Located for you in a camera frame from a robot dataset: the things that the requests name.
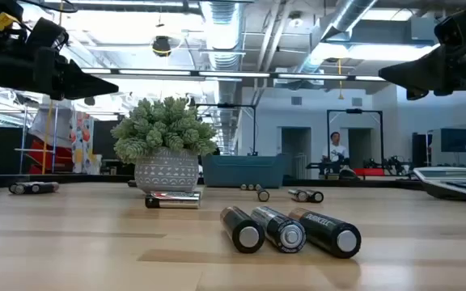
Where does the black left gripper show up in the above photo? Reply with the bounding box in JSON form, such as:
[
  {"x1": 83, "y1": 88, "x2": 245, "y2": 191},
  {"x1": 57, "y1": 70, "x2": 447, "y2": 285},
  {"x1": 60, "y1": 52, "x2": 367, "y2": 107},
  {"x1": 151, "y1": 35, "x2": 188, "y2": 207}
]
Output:
[{"x1": 0, "y1": 43, "x2": 120, "y2": 102}]

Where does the colourful patterned banner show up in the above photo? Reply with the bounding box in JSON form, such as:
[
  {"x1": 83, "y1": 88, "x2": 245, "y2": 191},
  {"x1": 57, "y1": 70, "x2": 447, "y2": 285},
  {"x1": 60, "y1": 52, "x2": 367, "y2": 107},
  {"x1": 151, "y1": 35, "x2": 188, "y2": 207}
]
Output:
[{"x1": 70, "y1": 111, "x2": 96, "y2": 175}]

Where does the red board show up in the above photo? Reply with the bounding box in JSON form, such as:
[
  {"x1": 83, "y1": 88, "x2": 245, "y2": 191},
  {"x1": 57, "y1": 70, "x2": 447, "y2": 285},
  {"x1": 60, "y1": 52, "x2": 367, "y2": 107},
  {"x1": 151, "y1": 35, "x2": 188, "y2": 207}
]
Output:
[{"x1": 25, "y1": 138, "x2": 74, "y2": 175}]

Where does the artificial succulent in grey pot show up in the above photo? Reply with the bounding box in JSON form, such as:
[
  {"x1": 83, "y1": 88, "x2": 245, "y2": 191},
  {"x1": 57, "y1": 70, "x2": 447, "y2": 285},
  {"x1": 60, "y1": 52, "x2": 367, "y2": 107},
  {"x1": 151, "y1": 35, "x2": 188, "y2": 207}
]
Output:
[{"x1": 110, "y1": 95, "x2": 219, "y2": 195}]

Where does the red box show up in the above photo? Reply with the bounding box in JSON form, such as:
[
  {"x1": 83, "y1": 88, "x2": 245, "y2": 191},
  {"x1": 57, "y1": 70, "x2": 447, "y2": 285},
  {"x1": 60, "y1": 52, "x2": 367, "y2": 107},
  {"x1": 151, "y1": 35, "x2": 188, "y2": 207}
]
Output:
[{"x1": 353, "y1": 167, "x2": 386, "y2": 178}]

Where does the person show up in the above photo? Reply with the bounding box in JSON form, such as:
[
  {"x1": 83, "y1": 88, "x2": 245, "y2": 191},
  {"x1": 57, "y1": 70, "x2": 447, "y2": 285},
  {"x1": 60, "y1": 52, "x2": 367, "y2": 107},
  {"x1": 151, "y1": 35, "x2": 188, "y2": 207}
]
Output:
[{"x1": 320, "y1": 131, "x2": 350, "y2": 165}]

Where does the grey desk calculator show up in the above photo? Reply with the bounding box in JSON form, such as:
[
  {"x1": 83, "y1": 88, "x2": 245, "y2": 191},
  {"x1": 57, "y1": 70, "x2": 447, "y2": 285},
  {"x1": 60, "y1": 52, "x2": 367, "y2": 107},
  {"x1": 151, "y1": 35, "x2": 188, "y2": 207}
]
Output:
[{"x1": 412, "y1": 166, "x2": 466, "y2": 205}]

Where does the long ceiling light bar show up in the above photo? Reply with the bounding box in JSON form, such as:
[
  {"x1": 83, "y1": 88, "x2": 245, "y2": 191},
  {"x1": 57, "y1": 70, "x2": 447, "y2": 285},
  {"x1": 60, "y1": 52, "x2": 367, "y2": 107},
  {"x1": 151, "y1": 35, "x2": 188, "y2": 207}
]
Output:
[{"x1": 79, "y1": 67, "x2": 387, "y2": 82}]

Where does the dark teal plastic bin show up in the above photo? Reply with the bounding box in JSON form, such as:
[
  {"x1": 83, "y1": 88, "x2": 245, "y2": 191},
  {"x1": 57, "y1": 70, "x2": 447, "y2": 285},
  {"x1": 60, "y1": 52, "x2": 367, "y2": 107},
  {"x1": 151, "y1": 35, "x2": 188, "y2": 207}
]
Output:
[{"x1": 201, "y1": 153, "x2": 290, "y2": 190}]

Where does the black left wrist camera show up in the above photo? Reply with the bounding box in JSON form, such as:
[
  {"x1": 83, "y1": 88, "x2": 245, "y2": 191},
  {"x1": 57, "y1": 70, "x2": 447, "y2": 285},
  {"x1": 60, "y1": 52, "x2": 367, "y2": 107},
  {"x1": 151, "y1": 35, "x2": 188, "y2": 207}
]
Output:
[{"x1": 25, "y1": 18, "x2": 70, "y2": 52}]

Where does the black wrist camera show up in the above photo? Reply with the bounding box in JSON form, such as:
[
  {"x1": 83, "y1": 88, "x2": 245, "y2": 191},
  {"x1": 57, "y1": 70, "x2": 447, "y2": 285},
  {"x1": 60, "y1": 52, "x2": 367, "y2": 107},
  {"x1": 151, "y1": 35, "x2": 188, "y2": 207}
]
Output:
[
  {"x1": 25, "y1": 18, "x2": 70, "y2": 52},
  {"x1": 433, "y1": 4, "x2": 466, "y2": 46}
]

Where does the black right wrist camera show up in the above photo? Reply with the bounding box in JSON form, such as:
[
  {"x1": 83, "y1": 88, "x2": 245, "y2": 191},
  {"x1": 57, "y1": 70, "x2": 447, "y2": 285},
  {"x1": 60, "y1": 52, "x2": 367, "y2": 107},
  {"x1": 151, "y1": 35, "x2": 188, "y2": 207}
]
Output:
[{"x1": 433, "y1": 4, "x2": 466, "y2": 46}]

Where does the black background stand frame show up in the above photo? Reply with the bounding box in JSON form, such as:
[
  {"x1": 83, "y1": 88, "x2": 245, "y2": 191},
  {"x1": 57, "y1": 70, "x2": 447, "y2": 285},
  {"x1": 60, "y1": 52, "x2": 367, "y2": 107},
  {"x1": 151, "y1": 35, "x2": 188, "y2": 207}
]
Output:
[{"x1": 325, "y1": 108, "x2": 385, "y2": 173}]

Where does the dark wall monitor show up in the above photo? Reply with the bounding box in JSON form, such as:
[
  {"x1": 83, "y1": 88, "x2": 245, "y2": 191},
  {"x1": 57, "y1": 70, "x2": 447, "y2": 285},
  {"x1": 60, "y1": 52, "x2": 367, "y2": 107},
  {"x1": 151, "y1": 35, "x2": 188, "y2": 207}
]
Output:
[{"x1": 440, "y1": 128, "x2": 466, "y2": 154}]

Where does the black ceiling dome camera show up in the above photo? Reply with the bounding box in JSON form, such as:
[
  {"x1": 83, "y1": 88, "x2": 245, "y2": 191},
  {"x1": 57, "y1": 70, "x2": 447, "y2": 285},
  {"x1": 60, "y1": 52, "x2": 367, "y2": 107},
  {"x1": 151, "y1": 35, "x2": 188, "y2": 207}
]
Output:
[{"x1": 151, "y1": 35, "x2": 173, "y2": 58}]

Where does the silver spiral ventilation duct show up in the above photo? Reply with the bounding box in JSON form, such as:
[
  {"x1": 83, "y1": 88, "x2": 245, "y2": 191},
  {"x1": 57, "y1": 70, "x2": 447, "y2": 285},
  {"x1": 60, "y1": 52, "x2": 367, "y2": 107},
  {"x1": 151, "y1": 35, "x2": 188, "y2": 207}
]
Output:
[
  {"x1": 295, "y1": 0, "x2": 379, "y2": 76},
  {"x1": 198, "y1": 0, "x2": 245, "y2": 157}
]

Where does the black metal table frame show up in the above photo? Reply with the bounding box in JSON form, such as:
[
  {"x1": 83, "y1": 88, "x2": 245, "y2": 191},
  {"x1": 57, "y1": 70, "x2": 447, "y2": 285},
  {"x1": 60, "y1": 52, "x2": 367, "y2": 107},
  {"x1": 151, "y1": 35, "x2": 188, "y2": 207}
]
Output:
[{"x1": 0, "y1": 172, "x2": 432, "y2": 191}]

